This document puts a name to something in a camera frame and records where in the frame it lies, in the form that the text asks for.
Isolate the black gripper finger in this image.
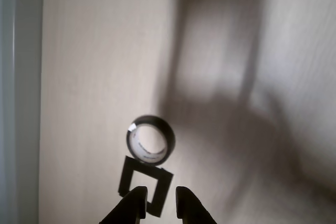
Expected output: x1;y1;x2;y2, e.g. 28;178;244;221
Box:
99;186;149;224
175;186;219;224

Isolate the black tape square outline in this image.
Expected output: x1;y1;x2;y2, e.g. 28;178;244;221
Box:
117;155;174;219

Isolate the black tape roll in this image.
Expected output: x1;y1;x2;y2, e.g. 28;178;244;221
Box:
125;114;176;167

